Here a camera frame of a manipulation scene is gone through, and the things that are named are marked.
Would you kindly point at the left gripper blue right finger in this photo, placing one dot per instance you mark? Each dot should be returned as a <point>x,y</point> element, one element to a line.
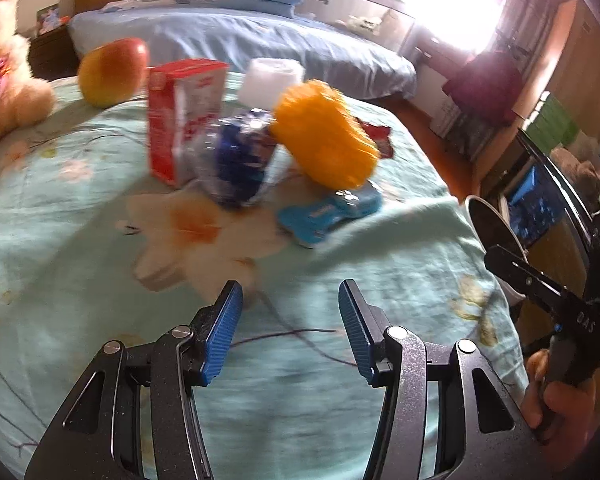
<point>361,328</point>

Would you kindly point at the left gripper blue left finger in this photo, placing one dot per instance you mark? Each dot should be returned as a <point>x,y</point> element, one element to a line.
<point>217,331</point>

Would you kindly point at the large orange foam net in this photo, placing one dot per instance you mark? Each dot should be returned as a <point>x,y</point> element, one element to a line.
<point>312,121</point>

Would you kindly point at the red white milk carton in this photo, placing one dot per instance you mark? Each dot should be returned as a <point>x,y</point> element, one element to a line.
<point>183,97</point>

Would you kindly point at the grey round trash bin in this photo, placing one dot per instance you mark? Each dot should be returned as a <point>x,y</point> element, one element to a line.
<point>490,227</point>

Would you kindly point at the right hand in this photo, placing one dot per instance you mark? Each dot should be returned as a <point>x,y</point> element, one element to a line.
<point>573,406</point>

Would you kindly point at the blue bone-shaped wrapper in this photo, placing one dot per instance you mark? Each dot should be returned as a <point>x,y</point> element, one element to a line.
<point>311,224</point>

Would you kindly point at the black flat television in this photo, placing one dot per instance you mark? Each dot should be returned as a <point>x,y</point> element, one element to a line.
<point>542,197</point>

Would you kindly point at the crumpled blue plastic bottle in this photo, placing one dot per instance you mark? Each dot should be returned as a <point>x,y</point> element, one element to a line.
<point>232,158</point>

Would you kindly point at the teal floral bed sheet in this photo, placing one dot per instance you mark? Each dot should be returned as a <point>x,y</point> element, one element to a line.
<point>94,248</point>

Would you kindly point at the red plastic wrapper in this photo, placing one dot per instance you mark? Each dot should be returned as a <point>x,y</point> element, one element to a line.
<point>380,134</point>

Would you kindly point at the blue bed sheet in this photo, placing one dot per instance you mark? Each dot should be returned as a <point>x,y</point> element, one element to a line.
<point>357,67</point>

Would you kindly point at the red yellow apple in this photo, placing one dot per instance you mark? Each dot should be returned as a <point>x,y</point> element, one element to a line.
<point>113,73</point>

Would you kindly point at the dark red hanging coat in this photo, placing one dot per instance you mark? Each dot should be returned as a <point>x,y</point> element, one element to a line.
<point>488,86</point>

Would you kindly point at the white teddy bear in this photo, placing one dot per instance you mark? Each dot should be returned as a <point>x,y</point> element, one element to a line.
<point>24,99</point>

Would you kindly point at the dark wooden nightstand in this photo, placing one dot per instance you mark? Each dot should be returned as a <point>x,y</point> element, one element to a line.
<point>52,55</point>

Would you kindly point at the framed photo on nightstand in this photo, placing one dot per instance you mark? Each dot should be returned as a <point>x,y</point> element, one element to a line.
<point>48,19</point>

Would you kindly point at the grey bed guard rail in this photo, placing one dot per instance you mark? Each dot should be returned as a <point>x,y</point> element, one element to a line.
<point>385,22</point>

